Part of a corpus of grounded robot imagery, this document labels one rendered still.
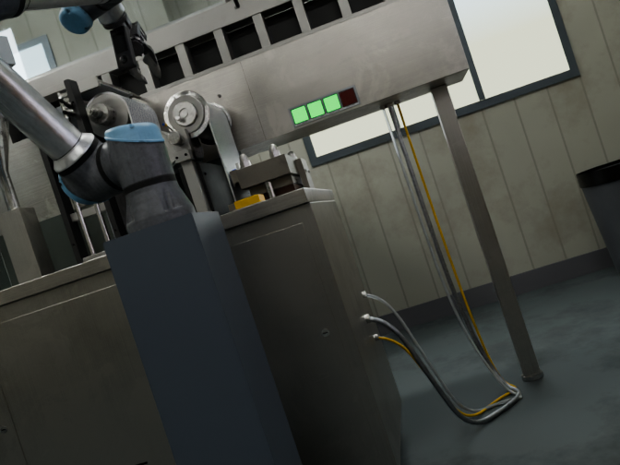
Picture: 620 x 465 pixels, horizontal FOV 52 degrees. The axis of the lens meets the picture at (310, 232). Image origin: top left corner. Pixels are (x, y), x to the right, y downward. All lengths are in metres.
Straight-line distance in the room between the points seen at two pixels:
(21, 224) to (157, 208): 1.06
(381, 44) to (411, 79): 0.16
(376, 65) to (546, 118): 2.02
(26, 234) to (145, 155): 1.03
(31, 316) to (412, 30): 1.52
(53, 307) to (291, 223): 0.72
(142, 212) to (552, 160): 3.12
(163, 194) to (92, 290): 0.58
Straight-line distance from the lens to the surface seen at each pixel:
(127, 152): 1.38
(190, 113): 2.00
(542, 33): 4.18
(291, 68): 2.30
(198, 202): 1.95
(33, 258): 2.32
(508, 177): 4.05
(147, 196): 1.35
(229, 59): 2.36
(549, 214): 4.10
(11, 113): 1.44
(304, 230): 1.65
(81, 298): 1.88
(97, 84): 2.12
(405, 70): 2.26
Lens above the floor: 0.80
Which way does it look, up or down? level
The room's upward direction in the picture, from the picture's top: 18 degrees counter-clockwise
